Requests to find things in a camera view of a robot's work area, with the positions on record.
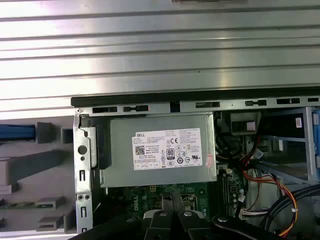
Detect grey metal drive cage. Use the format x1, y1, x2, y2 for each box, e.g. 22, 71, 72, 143
259, 106, 320, 185

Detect blue plastic drive latch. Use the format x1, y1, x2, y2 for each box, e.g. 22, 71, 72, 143
310, 106, 320, 176

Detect grey parts rack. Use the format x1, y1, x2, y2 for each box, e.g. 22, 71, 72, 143
0, 115, 76, 235

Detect hard disk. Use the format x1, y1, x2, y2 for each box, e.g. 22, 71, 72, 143
0, 124, 35, 145

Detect grey power supply unit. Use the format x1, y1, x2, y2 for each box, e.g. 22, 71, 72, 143
99, 111, 218, 189

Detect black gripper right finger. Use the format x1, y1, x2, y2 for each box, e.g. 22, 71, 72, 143
174, 193, 288, 240

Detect orange and yellow wires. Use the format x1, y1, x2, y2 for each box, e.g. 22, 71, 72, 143
239, 149, 300, 237

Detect black PC case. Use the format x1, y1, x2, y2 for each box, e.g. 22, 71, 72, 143
70, 92, 320, 240

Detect green motherboard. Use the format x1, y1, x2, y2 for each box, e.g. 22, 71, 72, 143
106, 162, 251, 227

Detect green RAM stick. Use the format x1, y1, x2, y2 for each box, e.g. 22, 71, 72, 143
0, 202, 55, 210

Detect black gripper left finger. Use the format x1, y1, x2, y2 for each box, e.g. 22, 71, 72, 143
72, 192, 176, 240

